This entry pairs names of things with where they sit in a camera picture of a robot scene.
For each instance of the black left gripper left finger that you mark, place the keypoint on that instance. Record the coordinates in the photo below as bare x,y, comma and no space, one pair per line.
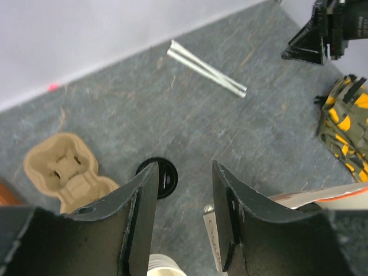
111,236

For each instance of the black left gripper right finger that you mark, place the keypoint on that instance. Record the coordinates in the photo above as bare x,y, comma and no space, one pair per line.
258,236

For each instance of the cardboard cup carrier tray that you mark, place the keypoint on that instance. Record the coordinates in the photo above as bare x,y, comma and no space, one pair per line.
63,167

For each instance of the camouflage yellow green cloth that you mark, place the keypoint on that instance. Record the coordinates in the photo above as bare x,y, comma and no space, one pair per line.
343,123

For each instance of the stack of paper cups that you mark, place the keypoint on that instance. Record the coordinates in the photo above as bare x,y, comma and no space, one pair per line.
163,265

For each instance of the orange compartment organizer tray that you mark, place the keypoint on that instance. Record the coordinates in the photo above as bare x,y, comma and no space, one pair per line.
7,197

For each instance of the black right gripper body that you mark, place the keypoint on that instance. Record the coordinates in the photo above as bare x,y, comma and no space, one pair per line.
347,20

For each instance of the white paper takeout bag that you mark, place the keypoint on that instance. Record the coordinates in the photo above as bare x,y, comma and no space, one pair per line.
344,197

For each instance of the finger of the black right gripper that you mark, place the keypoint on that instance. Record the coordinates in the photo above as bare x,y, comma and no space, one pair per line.
308,44

